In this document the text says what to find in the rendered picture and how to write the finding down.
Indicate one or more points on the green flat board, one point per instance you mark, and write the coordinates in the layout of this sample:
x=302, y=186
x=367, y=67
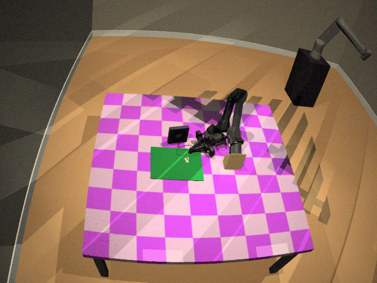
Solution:
x=176, y=164

